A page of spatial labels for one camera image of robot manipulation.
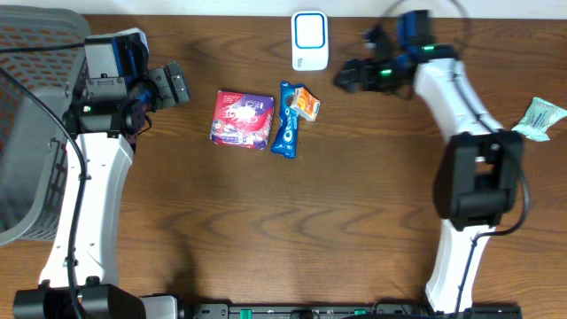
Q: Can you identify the white barcode scanner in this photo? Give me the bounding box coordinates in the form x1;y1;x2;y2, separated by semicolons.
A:
291;11;330;72

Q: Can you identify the orange Kleenex tissue pack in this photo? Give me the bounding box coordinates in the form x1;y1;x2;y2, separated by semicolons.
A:
290;87;321;121

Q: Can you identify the grey plastic basket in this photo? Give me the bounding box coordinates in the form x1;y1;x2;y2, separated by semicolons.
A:
1;5;91;245

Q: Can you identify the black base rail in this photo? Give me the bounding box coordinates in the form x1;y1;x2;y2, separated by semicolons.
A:
141;294;524;319

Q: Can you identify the green wet wipes pack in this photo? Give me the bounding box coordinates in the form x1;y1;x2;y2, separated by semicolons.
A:
512;97;566;142

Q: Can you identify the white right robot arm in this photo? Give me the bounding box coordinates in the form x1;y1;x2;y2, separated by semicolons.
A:
334;10;530;318

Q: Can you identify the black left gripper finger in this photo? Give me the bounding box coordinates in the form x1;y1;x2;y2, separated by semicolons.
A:
167;61;190;104
149;67;174;110

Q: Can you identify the red purple pad package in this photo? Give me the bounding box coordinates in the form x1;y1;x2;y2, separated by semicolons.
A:
210;90;275;150

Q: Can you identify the blue Oreo cookie pack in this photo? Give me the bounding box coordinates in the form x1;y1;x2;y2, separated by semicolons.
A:
270;81;301;159

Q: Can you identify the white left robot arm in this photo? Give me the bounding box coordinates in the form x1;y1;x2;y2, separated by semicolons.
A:
13;61;192;318

